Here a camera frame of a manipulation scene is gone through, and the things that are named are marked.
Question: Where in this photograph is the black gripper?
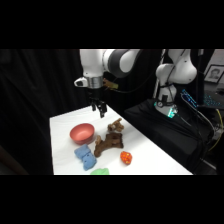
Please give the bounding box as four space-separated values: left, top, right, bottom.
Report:
88 87 108 119

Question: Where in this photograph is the red ball with yellow spots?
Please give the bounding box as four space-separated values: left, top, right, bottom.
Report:
120 150 134 166

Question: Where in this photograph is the pink bowl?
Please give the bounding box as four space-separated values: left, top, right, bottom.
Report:
69 122 96 146

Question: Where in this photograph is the small brown plush toy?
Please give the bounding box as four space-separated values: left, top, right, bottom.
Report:
106 117 126 134

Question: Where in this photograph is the large brown plush animal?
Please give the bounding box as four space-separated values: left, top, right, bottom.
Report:
93 131 125 158

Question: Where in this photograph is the blue plush toy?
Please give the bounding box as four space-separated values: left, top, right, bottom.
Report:
73 143 98 172

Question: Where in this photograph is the green plush toy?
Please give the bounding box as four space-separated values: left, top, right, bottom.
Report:
89 167 111 176

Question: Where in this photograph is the black curtain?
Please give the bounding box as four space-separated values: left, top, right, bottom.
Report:
0 49 161 176

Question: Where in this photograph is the black robot stand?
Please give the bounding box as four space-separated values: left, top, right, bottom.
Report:
123 98 216 176

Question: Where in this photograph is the keyboard with blue lights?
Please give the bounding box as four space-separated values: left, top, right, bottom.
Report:
180 88 224 110

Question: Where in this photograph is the framed picture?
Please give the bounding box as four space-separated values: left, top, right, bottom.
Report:
203 63 224 84

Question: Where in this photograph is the yellow cable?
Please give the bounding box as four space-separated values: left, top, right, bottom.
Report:
209 108 224 152

